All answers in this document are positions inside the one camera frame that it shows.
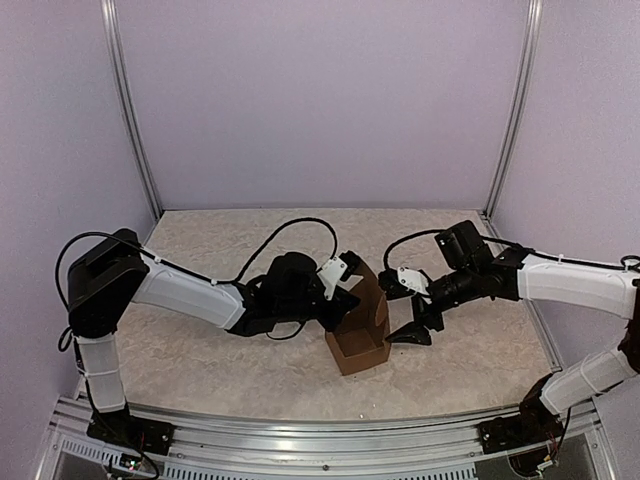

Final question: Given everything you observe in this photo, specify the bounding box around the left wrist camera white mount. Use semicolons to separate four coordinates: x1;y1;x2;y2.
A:
317;250;362;300

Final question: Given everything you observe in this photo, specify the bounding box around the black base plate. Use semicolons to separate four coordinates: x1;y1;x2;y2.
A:
87;406;175;456
477;414;563;454

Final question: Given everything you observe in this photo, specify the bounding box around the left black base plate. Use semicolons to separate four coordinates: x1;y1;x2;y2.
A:
87;406;175;456

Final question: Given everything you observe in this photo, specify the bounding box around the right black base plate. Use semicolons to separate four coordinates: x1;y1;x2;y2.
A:
477;414;563;454

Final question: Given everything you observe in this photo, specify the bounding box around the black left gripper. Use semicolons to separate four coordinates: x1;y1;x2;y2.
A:
277;287;361;333

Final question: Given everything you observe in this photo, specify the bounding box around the aluminium frame post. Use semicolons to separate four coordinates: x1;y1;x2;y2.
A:
482;0;544;224
100;0;164;222

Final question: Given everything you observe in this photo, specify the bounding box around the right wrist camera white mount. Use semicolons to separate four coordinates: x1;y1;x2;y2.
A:
378;267;431;297

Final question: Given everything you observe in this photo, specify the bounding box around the front aluminium rail frame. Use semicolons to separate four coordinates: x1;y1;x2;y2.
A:
27;393;622;479

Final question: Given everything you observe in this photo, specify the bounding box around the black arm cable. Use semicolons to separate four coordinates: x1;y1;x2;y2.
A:
382;227;640;274
54;217;340;351

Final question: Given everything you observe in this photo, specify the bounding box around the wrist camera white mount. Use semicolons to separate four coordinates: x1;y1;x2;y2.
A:
317;250;362;300
378;267;431;297

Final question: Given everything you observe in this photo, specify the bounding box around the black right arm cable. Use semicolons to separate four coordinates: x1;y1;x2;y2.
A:
382;227;640;274

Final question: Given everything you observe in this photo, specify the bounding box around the brown cardboard paper box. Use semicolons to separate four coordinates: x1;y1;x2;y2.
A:
325;261;391;376

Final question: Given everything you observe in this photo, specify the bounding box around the left aluminium frame post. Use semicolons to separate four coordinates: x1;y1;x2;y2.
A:
100;0;164;222

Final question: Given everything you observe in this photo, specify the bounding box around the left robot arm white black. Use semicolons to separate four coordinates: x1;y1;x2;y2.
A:
66;228;361;445

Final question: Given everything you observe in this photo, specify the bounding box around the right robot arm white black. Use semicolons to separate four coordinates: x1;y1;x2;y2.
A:
378;221;639;453

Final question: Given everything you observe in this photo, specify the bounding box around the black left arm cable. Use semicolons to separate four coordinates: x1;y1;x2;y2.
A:
54;217;340;351

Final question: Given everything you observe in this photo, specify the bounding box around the right aluminium frame post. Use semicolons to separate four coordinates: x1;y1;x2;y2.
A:
482;0;544;224

